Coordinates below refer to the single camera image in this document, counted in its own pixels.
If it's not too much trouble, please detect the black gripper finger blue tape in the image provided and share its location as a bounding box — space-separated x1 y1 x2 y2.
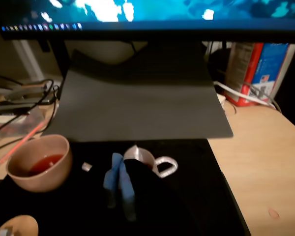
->
102 152 125 209
118 158 203 236

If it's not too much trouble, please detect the beige ceramic cup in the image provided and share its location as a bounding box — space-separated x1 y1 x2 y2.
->
6 134 73 193

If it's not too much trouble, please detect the red thin stick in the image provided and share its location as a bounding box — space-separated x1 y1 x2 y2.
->
0 121 45 165

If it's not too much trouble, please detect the round wooden plate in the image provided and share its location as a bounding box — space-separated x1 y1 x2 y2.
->
0 215 39 236

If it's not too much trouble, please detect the clear plastic case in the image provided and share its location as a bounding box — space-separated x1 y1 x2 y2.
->
0 114 49 139

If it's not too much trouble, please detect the black electronics stack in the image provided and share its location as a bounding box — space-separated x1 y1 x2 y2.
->
0 81 57 116

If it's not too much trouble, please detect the small white plug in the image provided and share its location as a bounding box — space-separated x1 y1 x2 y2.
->
216 93 227 107

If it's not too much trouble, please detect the black monitor stand leg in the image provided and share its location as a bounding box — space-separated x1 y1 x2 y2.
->
40 39 71 78

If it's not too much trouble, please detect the computer monitor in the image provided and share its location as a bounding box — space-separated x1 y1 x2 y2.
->
0 0 295 44

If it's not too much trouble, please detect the red blue carton box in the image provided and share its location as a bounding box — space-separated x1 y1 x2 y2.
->
223 43 295 107

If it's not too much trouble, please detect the black thin cable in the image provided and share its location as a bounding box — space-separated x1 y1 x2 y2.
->
0 78 61 138

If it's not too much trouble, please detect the white flat cable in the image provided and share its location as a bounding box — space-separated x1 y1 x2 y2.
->
213 81 277 109

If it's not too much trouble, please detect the thin grey cable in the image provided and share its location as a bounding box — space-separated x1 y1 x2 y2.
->
245 82 283 114

